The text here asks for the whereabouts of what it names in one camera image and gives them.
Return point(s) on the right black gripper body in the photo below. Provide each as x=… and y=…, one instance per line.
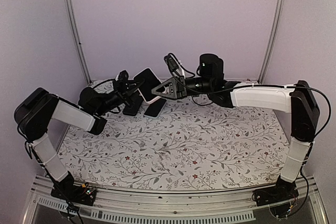
x=205, y=85

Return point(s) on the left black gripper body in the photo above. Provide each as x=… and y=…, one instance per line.
x=114, y=100

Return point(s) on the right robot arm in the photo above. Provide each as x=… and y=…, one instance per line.
x=297, y=100

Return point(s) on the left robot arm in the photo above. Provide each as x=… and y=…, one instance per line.
x=42, y=109

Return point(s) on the black phone left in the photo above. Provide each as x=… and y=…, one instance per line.
x=134, y=108

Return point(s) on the black phone middle white case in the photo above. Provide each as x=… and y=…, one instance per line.
x=155, y=108

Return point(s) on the floral patterned table mat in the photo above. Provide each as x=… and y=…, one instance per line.
x=191, y=145

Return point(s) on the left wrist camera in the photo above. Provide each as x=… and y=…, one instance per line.
x=122, y=77

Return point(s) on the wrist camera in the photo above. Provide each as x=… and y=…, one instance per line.
x=122, y=77
x=174, y=65

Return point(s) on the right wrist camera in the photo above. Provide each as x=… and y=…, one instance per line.
x=174, y=65

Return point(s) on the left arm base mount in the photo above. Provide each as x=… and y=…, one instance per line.
x=81, y=194

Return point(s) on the front aluminium rail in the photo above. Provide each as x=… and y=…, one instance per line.
x=126, y=205

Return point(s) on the right aluminium frame post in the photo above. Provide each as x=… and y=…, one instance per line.
x=271, y=40

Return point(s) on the aluminium frame post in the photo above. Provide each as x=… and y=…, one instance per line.
x=77, y=40
x=271, y=40

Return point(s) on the left aluminium frame post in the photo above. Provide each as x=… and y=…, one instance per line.
x=77, y=40

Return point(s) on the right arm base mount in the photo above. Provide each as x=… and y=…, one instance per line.
x=274, y=194

